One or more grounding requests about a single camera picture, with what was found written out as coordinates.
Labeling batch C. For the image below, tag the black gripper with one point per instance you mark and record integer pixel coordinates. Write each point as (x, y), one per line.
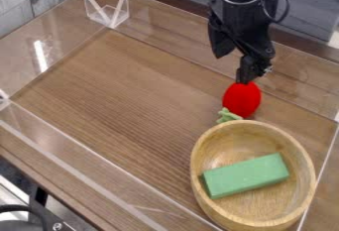
(238, 27)

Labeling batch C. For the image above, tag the green rectangular block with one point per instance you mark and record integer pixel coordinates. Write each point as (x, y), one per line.
(245, 176)

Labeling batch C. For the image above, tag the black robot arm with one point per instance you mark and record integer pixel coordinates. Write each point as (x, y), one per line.
(238, 27)

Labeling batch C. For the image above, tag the brown wooden bowl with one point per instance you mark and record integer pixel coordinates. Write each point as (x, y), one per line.
(270, 208)

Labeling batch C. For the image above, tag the red toy strawberry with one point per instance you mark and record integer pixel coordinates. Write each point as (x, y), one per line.
(241, 102)

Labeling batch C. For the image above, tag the clear acrylic corner bracket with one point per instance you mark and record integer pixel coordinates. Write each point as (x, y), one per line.
(107, 15)

